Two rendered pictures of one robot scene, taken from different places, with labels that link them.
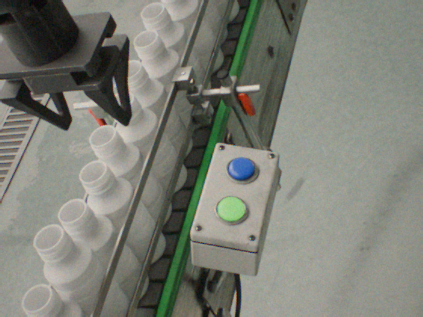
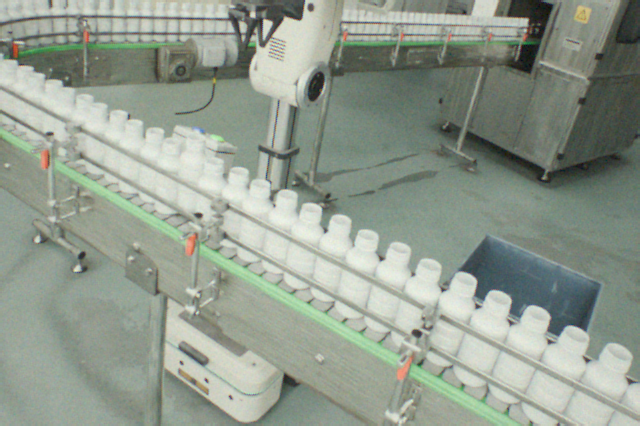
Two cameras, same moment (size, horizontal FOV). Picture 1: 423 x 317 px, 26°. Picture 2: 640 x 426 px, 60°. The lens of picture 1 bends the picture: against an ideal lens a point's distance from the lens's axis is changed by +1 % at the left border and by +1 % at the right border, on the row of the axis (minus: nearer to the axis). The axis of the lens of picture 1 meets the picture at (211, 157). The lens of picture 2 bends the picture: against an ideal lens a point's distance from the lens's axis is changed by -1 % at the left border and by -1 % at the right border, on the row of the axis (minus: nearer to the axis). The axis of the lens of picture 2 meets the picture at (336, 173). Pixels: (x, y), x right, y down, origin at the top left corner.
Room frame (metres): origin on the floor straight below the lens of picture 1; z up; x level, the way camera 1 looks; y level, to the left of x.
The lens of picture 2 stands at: (0.56, 1.25, 1.66)
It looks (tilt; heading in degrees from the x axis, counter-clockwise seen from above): 25 degrees down; 264
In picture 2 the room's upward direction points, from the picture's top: 11 degrees clockwise
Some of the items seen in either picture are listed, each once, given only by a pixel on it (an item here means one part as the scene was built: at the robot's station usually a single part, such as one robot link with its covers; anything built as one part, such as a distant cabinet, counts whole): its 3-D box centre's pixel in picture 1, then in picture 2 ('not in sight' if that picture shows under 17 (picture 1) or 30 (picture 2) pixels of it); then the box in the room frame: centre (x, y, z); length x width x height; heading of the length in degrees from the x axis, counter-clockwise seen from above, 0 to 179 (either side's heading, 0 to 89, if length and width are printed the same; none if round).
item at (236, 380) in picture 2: not in sight; (254, 306); (0.59, -0.46, 0.24); 0.68 x 0.53 x 0.41; 57
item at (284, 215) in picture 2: not in sight; (281, 231); (0.54, 0.33, 1.08); 0.06 x 0.06 x 0.17
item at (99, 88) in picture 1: (93, 85); (260, 26); (0.65, 0.06, 1.41); 0.07 x 0.07 x 0.09; 56
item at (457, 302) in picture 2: not in sight; (451, 318); (0.25, 0.53, 1.08); 0.06 x 0.06 x 0.17
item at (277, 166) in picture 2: not in sight; (271, 197); (0.58, -0.47, 0.72); 0.11 x 0.11 x 0.40; 57
